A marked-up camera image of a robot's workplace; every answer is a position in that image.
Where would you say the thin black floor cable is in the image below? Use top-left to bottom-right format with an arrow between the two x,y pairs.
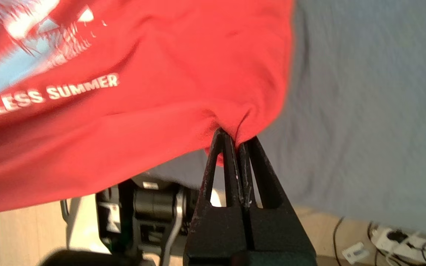
332,216 -> 346,261

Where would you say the blue-grey bed sheet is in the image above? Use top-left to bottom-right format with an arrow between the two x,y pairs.
148,0 -> 426,237

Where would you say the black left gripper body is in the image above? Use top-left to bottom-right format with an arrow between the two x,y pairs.
95,177 -> 199,261

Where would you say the red T-shirt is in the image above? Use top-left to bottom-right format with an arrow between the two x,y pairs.
0,0 -> 295,217

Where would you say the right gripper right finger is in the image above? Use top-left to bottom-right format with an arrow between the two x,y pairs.
237,136 -> 318,266

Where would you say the small white plug adapter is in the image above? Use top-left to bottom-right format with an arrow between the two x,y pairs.
342,242 -> 369,264

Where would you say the white power strip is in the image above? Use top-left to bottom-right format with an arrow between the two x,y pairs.
369,225 -> 426,265

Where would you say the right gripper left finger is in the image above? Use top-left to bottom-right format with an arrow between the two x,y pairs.
183,127 -> 250,266

